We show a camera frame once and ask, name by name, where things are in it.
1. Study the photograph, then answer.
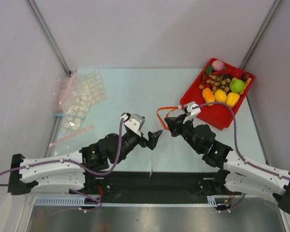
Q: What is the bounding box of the orange yellow mango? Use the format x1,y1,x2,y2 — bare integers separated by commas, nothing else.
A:
202,88,215,106

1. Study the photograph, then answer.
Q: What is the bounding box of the clear zip bag orange zipper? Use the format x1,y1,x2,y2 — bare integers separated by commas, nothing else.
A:
149,105,182,178

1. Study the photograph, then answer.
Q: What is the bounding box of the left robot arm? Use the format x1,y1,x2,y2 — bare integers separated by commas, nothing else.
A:
8,129,162,195

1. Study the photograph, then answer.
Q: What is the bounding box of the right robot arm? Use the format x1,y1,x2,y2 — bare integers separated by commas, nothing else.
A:
164,115,290,214

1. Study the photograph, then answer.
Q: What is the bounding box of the bag of white slices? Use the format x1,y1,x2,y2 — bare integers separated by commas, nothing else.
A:
59,70,107,134

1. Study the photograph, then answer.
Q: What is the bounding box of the pink zipper empty bag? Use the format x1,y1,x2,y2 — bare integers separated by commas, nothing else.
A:
48,76,82,156

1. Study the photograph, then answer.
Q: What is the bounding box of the yellow lemon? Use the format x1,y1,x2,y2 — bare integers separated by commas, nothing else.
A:
214,89,227,103

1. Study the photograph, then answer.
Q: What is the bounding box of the red lychee cluster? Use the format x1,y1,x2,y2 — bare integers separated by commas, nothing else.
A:
199,73,212,89

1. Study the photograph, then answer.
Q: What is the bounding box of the yellow bell pepper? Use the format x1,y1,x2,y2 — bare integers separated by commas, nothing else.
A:
226,92,240,108

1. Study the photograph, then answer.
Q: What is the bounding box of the green apple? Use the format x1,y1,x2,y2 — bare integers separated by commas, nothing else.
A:
229,79,245,93

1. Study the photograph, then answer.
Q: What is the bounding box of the purple onion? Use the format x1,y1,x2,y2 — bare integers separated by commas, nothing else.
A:
211,60,225,72

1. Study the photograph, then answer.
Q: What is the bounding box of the red chili pepper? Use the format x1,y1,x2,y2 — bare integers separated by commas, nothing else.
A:
211,68,232,76

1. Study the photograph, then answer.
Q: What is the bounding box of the red apple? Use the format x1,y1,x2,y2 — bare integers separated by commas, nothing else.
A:
231,69,243,79

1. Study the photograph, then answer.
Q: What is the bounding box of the dark plum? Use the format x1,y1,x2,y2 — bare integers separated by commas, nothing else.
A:
242,72,251,82

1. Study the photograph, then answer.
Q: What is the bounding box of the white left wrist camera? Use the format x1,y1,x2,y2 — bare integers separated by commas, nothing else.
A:
121,113,145,137

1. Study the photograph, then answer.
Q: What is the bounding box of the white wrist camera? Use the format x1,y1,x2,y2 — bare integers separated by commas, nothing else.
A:
121,113,145,137
183,101,201,124

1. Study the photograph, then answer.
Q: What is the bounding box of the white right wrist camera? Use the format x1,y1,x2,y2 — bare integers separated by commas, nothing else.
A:
183,101,201,124

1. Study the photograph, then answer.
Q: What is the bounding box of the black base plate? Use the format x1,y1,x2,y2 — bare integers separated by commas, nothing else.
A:
81,172,228,204

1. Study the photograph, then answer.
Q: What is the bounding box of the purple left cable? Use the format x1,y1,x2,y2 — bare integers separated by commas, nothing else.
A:
0,118,126,215

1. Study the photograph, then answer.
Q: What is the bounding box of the purple cable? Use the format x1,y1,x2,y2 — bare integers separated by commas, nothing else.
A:
194,101,290,213
0,118,126,215

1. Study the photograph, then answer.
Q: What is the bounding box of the white cable duct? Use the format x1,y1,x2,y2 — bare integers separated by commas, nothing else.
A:
35,195,232,208

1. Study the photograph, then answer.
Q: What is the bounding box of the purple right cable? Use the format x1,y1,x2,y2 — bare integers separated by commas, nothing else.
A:
194,101,290,213

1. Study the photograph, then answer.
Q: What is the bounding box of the right aluminium frame post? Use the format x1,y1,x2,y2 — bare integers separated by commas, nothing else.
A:
239,0,284,69

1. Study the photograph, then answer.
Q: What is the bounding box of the aluminium frame post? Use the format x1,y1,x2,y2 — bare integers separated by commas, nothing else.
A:
239,0,284,69
25,0,72,76

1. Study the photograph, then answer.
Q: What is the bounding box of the left aluminium frame post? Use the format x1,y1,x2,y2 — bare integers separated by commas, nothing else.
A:
25,0,72,76

